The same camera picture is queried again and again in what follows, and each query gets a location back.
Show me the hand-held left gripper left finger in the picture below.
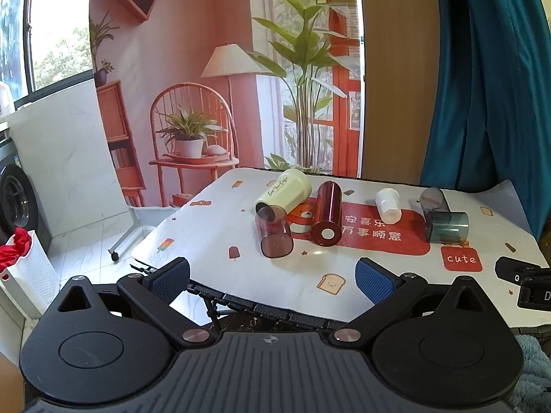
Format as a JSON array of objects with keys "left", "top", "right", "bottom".
[{"left": 41, "top": 257, "right": 217, "bottom": 350}]

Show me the red cloth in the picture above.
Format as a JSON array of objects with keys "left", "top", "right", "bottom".
[{"left": 0, "top": 227, "right": 33, "bottom": 273}]

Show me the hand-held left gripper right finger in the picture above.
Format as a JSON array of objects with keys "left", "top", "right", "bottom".
[{"left": 329, "top": 257, "right": 509, "bottom": 349}]

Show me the white marble board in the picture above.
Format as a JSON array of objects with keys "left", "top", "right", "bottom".
[{"left": 9, "top": 78, "right": 132, "bottom": 250}]

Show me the washing machine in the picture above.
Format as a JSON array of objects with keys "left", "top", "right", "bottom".
[{"left": 0, "top": 128, "right": 53, "bottom": 252}]

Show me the small white cup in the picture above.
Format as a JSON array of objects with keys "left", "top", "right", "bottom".
[{"left": 375, "top": 188, "right": 402, "bottom": 225}]

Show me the cream cup with script print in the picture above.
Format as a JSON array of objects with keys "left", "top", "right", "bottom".
[{"left": 256, "top": 169, "right": 312, "bottom": 221}]

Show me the backdrop stand with wheel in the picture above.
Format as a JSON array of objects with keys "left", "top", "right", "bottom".
[{"left": 110, "top": 204, "right": 149, "bottom": 263}]

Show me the white perforated basket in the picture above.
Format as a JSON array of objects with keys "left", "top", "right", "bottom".
[{"left": 0, "top": 229, "right": 60, "bottom": 320}]

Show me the purple transparent cup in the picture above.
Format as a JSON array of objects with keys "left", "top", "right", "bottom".
[{"left": 255, "top": 205, "right": 294, "bottom": 260}]

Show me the printed room backdrop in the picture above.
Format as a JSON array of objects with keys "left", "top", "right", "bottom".
[{"left": 88, "top": 0, "right": 366, "bottom": 209}]

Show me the window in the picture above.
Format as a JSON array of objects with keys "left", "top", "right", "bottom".
[{"left": 0, "top": 0, "right": 94, "bottom": 100}]

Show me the dark red transparent tumbler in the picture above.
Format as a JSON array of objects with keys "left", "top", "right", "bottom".
[{"left": 310, "top": 181, "right": 344, "bottom": 247}]

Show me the teal fuzzy cloth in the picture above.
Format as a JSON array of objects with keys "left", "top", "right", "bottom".
[{"left": 513, "top": 333, "right": 551, "bottom": 413}]

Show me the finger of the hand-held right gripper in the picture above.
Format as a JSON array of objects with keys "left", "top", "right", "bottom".
[{"left": 495, "top": 257, "right": 551, "bottom": 287}]

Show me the teal transparent cup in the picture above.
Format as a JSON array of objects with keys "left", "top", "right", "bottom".
[{"left": 425, "top": 208, "right": 469, "bottom": 245}]

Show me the grey transparent cup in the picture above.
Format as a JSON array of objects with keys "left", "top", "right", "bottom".
[{"left": 419, "top": 187, "right": 451, "bottom": 224}]

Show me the white printed tablecloth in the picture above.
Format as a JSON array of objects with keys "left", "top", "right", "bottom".
[{"left": 131, "top": 167, "right": 551, "bottom": 328}]

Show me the teal curtain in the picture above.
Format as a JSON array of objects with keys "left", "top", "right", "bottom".
[{"left": 419, "top": 0, "right": 551, "bottom": 244}]

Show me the wooden panel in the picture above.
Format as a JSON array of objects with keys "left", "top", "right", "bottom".
[{"left": 358, "top": 0, "right": 440, "bottom": 187}]

